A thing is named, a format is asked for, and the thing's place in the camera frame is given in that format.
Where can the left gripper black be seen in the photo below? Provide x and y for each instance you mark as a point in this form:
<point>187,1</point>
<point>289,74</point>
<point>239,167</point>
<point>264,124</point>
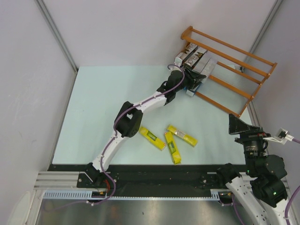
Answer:
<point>193,78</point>

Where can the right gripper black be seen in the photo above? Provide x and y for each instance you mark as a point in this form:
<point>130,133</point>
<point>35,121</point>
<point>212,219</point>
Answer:
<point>247,132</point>

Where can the blue toothpaste box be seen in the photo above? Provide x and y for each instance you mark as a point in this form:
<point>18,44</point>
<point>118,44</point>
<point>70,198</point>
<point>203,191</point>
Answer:
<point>191,92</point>

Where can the lilac Protefix toothpaste box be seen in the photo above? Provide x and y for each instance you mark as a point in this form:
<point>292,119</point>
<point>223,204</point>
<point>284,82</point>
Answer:
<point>209,67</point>

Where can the lilac text-side toothpaste box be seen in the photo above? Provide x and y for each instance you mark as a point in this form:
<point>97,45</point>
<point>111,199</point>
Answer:
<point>202,62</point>

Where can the silver black R&O charcoal box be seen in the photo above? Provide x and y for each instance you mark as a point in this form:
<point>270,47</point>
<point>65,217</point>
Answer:
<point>184,54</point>

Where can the yellow curaprox box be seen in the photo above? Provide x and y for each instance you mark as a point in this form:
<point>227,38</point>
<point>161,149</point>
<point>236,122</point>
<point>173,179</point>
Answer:
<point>173,149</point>
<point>153,139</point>
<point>185,137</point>

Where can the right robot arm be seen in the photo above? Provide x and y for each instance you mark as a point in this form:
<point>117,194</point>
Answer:
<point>267,202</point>

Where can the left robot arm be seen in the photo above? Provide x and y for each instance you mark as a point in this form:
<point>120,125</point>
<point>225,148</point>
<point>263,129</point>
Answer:
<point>129,118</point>

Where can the orange wooden shelf rack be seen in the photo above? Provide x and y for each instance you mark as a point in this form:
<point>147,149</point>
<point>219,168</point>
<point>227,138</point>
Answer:
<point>237,77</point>

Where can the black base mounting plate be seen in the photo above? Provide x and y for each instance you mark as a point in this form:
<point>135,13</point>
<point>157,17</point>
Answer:
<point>148,180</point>

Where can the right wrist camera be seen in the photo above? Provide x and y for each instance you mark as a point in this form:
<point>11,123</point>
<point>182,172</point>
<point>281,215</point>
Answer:
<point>281,137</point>

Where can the aluminium frame rail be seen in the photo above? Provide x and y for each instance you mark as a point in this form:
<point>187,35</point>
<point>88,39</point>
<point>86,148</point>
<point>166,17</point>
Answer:
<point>56,180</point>

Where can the white slotted cable duct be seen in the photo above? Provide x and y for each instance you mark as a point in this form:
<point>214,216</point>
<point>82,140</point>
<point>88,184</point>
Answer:
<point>74,195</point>

